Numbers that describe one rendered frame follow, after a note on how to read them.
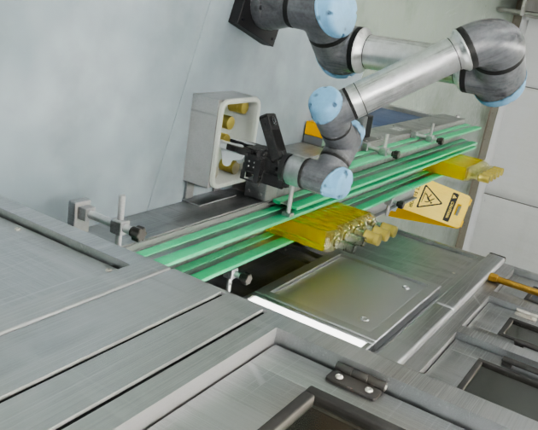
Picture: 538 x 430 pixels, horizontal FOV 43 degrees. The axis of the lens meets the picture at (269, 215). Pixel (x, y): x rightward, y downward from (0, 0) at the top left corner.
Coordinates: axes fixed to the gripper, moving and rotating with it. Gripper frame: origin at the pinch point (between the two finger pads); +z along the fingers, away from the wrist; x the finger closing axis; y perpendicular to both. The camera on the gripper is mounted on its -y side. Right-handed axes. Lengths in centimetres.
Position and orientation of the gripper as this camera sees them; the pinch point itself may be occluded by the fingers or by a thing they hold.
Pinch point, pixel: (224, 140)
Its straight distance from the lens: 173.5
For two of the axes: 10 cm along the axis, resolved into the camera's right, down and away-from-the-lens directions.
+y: -1.6, 9.4, 2.9
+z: -8.4, -2.9, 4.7
